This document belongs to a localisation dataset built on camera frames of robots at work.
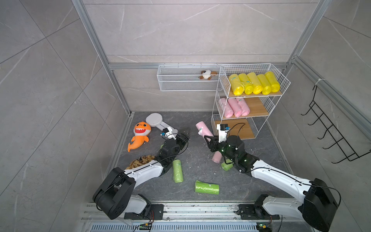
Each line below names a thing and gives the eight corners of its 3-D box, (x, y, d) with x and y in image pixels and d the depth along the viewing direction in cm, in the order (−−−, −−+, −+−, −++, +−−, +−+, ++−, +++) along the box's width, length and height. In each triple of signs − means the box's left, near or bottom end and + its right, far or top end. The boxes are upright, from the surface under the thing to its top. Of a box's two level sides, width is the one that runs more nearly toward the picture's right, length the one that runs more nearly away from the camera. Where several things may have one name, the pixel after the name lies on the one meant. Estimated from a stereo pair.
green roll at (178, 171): (174, 183, 85) (173, 181, 82) (172, 162, 93) (172, 159, 90) (184, 182, 85) (183, 180, 82) (181, 161, 94) (181, 158, 91)
